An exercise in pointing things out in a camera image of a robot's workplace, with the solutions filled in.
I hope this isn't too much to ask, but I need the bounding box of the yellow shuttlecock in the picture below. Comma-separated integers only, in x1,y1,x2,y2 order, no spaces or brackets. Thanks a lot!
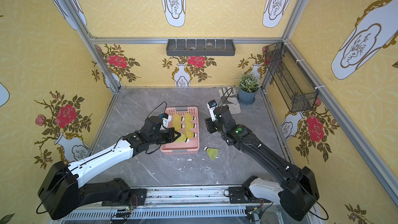
173,122,184,131
204,146,219,160
173,113,184,122
184,113,197,122
184,121,197,130
185,130,198,139
174,134,190,143

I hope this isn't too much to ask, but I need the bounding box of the pink perforated storage basket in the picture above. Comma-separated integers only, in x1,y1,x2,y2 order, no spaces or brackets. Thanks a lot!
161,106,200,155

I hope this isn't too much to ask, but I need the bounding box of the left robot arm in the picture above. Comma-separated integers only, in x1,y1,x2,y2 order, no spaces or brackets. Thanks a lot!
38,116,182,220

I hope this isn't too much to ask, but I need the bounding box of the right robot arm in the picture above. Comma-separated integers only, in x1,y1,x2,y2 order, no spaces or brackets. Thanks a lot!
205,100,319,221

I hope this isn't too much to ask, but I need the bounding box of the grey white work glove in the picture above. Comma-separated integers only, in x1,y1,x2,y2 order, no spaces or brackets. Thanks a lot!
218,87,241,114

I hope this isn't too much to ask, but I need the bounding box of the green plant in blue pot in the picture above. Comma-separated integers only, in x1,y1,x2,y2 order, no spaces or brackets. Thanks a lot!
238,73,260,105

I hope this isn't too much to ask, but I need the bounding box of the small circuit board left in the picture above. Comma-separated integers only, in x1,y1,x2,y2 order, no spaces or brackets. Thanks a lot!
115,207,131,219

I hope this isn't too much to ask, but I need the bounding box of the small circuit board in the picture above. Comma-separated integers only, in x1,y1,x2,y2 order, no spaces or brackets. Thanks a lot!
245,206,261,224
115,207,131,219

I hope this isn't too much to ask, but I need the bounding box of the small circuit board right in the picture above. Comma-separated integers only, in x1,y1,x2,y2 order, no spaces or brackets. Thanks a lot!
245,206,261,224

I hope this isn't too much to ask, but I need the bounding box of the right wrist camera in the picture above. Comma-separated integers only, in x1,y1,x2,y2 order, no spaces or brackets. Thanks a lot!
207,100,217,122

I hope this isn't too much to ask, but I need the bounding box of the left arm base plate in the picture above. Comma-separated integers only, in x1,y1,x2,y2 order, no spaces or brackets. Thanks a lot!
101,188,147,207

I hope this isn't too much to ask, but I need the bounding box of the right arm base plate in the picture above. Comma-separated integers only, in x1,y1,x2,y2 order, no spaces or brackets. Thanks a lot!
223,186,270,205

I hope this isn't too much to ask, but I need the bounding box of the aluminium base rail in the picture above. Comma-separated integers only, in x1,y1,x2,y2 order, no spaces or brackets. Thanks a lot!
48,185,298,224

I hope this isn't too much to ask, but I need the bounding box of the black wire mesh basket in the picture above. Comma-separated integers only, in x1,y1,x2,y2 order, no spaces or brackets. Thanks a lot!
265,43,318,113

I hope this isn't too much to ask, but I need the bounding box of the grey wall shelf tray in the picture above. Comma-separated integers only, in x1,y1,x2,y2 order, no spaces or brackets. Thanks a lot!
166,38,236,57

